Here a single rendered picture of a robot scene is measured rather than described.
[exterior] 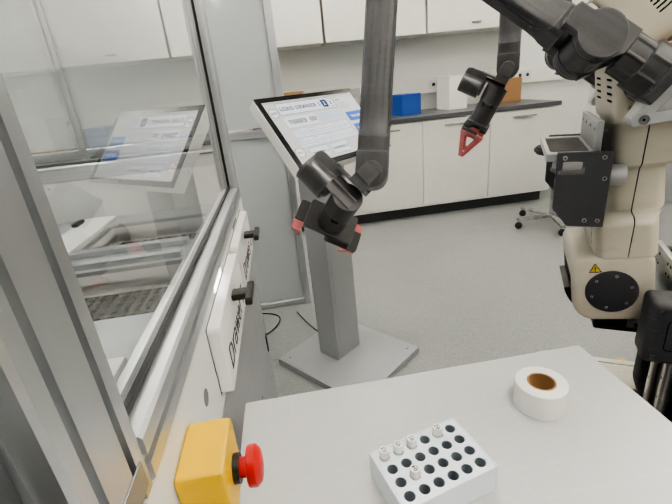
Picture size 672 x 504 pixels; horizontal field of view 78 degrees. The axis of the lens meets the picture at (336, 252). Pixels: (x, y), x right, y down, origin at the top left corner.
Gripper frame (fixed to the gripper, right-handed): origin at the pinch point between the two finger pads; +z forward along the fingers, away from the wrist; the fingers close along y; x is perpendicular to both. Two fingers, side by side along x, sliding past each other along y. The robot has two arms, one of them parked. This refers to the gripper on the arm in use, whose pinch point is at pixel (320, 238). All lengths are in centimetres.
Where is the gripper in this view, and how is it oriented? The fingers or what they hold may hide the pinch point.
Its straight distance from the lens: 91.2
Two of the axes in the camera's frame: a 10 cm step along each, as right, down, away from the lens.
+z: -2.9, 3.6, 8.9
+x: 2.9, -8.5, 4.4
